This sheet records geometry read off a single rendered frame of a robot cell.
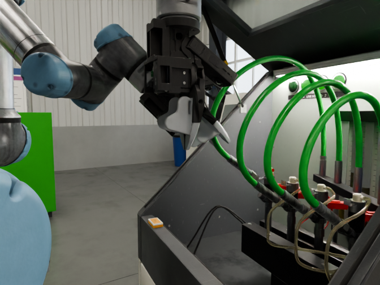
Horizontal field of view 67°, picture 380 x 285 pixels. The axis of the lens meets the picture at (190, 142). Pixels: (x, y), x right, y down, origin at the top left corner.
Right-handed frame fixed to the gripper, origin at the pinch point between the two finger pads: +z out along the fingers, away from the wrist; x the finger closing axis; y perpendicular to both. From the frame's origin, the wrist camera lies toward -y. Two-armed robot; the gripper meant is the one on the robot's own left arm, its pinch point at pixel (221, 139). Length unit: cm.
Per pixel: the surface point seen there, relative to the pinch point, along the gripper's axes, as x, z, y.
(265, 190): 4.0, 14.3, 2.7
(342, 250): 9.2, 33.2, 1.6
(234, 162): -2.0, 6.3, 1.1
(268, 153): 14.8, 5.9, 0.8
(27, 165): -306, -98, 82
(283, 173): -36, 32, -21
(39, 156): -309, -98, 66
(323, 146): -8.0, 24.4, -23.5
